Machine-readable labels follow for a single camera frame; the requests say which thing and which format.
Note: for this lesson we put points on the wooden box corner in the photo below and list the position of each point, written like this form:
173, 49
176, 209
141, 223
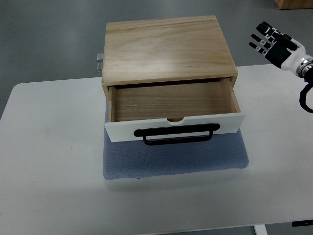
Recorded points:
294, 4

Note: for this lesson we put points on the metal clamp behind cabinet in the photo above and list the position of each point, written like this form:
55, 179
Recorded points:
99, 60

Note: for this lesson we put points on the black table control panel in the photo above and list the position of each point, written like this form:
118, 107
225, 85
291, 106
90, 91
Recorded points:
302, 223

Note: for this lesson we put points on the wooden drawer cabinet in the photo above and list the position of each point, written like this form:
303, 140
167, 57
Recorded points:
163, 50

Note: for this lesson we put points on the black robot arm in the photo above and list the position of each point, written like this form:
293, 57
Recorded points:
305, 71

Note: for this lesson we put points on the blue mesh mat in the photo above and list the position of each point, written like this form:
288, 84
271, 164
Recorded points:
159, 147

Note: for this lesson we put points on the white top drawer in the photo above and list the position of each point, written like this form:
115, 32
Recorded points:
168, 110

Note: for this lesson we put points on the white table leg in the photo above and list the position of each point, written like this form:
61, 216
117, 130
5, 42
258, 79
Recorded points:
260, 229

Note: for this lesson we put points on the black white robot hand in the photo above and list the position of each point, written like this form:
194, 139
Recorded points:
281, 50

